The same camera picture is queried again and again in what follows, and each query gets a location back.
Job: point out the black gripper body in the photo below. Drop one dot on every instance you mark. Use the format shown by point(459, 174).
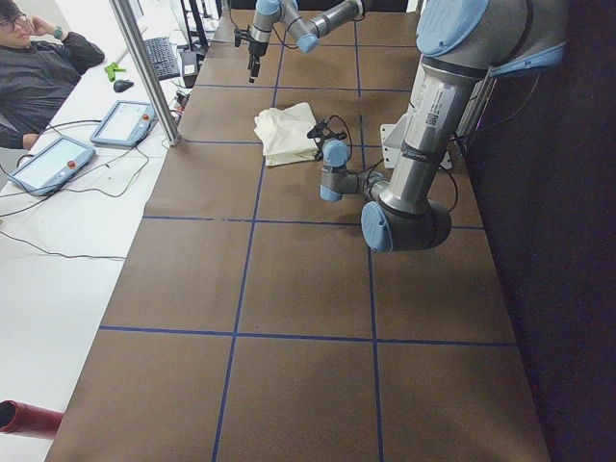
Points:
point(253, 50)

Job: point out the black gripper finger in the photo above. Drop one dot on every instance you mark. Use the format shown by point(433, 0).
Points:
point(253, 68)

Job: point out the cream long-sleeve cat shirt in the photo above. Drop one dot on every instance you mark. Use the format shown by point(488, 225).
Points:
point(283, 134)

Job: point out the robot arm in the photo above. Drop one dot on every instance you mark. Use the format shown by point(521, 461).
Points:
point(461, 43)
point(306, 33)

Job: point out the black keyboard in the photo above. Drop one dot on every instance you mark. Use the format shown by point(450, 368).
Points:
point(161, 55)

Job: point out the black computer mouse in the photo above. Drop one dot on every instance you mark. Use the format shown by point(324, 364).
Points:
point(121, 85)

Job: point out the upper teach pendant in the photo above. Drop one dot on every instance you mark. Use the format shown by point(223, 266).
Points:
point(125, 125)

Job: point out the teach pendant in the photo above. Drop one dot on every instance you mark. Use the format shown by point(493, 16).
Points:
point(52, 167)
point(125, 125)

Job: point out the green hand tool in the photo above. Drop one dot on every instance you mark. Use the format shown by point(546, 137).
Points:
point(112, 70)

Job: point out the seated person in black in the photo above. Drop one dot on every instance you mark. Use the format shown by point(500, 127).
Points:
point(41, 64)

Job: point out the lower teach pendant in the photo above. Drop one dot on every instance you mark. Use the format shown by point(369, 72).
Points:
point(52, 167)

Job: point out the brown paper table cover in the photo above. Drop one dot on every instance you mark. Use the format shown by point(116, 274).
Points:
point(250, 321)

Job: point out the red cylinder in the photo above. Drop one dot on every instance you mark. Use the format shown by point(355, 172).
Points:
point(21, 419)

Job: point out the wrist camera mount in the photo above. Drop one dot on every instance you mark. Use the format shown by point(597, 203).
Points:
point(321, 133)
point(241, 36)

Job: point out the aluminium frame post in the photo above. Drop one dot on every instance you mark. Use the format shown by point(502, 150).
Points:
point(132, 35)

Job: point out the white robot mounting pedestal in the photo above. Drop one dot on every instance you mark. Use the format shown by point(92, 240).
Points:
point(393, 135)

